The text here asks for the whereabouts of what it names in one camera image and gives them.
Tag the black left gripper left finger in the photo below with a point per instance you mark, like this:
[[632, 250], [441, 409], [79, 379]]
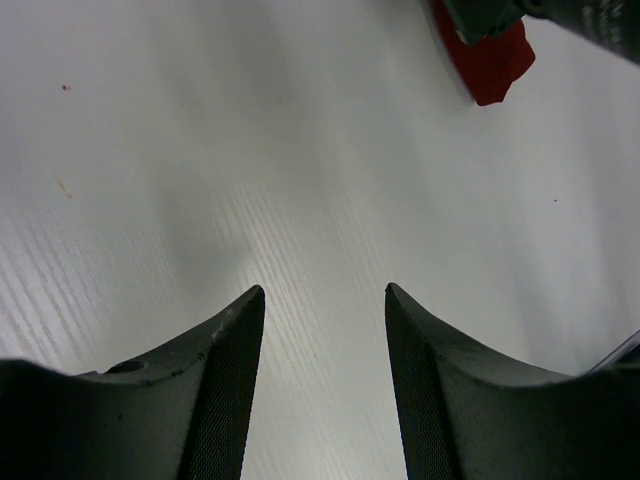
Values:
[[179, 411]]

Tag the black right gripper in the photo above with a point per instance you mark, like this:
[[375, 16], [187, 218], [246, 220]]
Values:
[[612, 25]]

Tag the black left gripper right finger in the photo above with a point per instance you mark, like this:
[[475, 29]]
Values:
[[467, 411]]

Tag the dark red cloth napkin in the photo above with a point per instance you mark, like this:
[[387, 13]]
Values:
[[489, 67]]

